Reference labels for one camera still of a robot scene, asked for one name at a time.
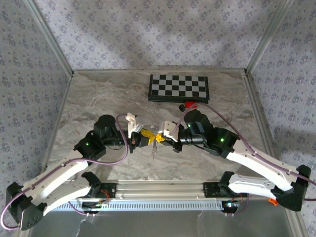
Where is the black and grey chessboard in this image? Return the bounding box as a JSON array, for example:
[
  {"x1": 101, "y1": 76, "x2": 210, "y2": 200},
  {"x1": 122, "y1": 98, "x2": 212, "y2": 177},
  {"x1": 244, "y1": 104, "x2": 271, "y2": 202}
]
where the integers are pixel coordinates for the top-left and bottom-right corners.
[{"x1": 148, "y1": 74, "x2": 210, "y2": 105}]

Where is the black controller board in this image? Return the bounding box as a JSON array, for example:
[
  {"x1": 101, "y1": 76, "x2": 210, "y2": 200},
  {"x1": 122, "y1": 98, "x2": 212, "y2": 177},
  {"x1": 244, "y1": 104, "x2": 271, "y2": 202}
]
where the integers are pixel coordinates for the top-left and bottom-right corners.
[
  {"x1": 81, "y1": 200, "x2": 110, "y2": 214},
  {"x1": 220, "y1": 199, "x2": 240, "y2": 214}
]

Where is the grey metal sheet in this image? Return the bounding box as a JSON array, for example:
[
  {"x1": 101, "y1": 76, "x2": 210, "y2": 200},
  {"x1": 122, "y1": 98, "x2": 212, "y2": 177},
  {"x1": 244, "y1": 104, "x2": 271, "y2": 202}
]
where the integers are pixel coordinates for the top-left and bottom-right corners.
[{"x1": 29, "y1": 199, "x2": 301, "y2": 237}]

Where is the aluminium frame rail with bases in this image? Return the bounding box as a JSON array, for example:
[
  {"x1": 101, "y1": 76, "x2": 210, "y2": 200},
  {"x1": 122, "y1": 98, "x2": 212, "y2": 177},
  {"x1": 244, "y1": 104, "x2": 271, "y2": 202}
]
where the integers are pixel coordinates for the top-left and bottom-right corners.
[{"x1": 29, "y1": 179, "x2": 296, "y2": 201}]

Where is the long aluminium table edge rail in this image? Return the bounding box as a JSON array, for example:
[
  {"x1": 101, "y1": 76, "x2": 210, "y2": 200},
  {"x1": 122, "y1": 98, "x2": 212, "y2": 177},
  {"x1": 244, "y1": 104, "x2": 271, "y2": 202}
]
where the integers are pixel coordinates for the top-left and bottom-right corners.
[
  {"x1": 34, "y1": 73, "x2": 75, "y2": 182},
  {"x1": 243, "y1": 70, "x2": 283, "y2": 181}
]

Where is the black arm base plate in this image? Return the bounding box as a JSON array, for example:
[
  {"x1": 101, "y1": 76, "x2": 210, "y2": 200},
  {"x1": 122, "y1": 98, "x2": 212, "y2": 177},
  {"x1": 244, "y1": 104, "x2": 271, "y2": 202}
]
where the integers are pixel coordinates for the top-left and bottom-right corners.
[
  {"x1": 202, "y1": 181, "x2": 249, "y2": 198},
  {"x1": 98, "y1": 182, "x2": 117, "y2": 199}
]

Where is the short aluminium table edge rail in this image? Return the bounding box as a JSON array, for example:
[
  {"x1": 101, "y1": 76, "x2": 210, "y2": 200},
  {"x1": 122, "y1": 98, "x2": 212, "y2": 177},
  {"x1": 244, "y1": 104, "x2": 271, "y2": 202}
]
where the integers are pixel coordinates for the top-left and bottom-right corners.
[{"x1": 73, "y1": 65, "x2": 247, "y2": 74}]

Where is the grey slotted cable duct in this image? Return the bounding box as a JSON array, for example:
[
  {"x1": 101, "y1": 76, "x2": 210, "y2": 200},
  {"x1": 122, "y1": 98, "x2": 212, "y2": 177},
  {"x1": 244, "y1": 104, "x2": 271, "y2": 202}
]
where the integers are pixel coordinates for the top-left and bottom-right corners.
[{"x1": 53, "y1": 199, "x2": 228, "y2": 212}]

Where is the aluminium corner post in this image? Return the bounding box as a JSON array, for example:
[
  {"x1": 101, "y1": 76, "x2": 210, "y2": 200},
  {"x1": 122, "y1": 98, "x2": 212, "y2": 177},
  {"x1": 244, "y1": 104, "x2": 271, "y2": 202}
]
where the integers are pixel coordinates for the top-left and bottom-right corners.
[
  {"x1": 24, "y1": 0, "x2": 75, "y2": 76},
  {"x1": 245, "y1": 0, "x2": 295, "y2": 75}
]

